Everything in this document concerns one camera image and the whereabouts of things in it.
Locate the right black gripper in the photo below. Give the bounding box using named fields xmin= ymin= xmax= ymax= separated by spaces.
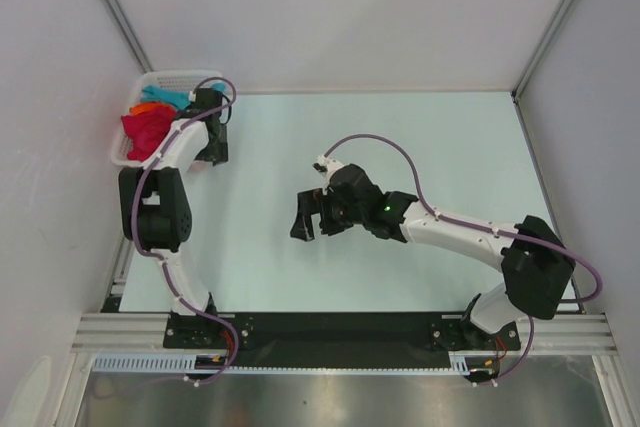
xmin=290 ymin=187 xmax=366 ymax=242

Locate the white plastic laundry basket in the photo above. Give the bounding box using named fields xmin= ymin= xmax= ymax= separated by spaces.
xmin=110 ymin=69 xmax=222 ymax=167

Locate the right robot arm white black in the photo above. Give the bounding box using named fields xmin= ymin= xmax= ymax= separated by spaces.
xmin=290 ymin=162 xmax=575 ymax=348

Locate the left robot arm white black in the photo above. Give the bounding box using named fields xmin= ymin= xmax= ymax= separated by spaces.
xmin=118 ymin=87 xmax=232 ymax=347

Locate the magenta red t shirt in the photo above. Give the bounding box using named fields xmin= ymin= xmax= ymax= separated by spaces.
xmin=121 ymin=107 xmax=175 ymax=162

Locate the teal t shirt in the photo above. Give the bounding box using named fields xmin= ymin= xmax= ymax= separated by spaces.
xmin=140 ymin=85 xmax=190 ymax=111

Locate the orange t shirt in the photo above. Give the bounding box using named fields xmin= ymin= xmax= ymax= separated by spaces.
xmin=129 ymin=101 xmax=176 ymax=116

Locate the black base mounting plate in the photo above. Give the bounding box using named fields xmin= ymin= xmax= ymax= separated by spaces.
xmin=163 ymin=312 xmax=521 ymax=368

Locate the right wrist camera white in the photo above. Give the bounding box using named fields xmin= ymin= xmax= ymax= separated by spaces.
xmin=312 ymin=155 xmax=345 ymax=182

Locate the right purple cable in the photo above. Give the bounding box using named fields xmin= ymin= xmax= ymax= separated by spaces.
xmin=324 ymin=134 xmax=604 ymax=388

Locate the white slotted cable duct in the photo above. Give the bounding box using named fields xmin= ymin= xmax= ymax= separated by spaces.
xmin=92 ymin=353 xmax=496 ymax=376

